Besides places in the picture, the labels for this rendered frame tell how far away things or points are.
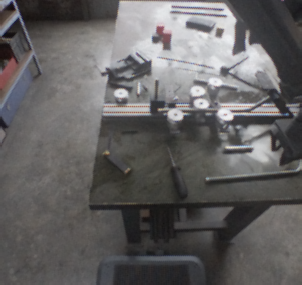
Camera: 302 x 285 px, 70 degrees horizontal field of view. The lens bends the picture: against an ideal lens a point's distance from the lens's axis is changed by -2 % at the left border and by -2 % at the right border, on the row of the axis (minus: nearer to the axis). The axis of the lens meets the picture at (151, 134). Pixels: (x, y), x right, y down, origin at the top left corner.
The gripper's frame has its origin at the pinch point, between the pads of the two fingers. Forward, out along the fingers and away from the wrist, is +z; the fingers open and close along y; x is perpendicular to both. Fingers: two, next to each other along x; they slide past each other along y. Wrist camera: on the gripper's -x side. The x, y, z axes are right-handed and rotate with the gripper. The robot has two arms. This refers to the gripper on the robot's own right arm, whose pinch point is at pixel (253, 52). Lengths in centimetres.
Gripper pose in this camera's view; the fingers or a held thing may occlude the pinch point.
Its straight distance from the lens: 62.9
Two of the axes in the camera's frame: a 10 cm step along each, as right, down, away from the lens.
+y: -10.0, -0.2, -0.3
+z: -0.3, 1.7, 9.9
